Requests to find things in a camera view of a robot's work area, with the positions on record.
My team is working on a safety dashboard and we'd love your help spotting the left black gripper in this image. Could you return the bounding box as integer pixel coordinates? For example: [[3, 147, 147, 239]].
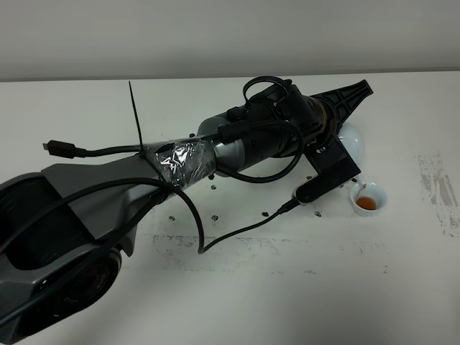
[[247, 79, 372, 159]]

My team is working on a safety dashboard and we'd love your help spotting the light blue porcelain teapot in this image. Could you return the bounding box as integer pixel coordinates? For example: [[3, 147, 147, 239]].
[[339, 123, 365, 167]]

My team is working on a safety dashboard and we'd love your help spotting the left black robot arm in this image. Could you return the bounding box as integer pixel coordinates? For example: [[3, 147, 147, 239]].
[[1, 76, 372, 344]]

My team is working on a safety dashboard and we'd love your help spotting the near light blue teacup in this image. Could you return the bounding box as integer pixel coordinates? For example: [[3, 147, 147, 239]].
[[349, 183, 388, 216]]

